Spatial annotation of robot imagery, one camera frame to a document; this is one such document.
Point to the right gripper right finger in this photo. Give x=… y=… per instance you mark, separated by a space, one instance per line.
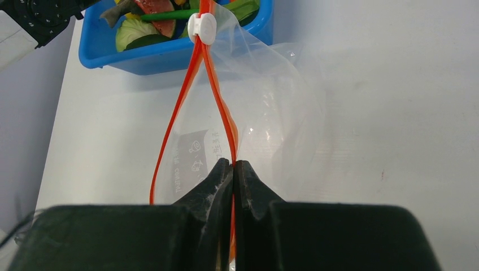
x=329 y=239

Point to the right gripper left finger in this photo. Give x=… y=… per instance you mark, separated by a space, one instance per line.
x=131 y=235

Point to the clear zip top bag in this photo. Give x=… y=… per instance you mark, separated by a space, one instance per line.
x=243 y=130

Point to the long green bean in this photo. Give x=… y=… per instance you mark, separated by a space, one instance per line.
x=171 y=15

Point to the pink watermelon slice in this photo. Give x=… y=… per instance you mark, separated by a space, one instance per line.
x=154 y=11

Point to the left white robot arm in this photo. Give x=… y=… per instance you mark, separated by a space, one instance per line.
x=30 y=24

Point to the blue plastic bin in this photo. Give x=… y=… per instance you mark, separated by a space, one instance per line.
x=97 y=49

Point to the pale green cabbage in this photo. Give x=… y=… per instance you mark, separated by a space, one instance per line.
x=130 y=30

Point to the flat green leaf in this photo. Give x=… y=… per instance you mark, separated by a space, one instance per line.
x=244 y=10

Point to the grey fish piece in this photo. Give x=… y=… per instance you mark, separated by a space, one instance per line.
x=113 y=14

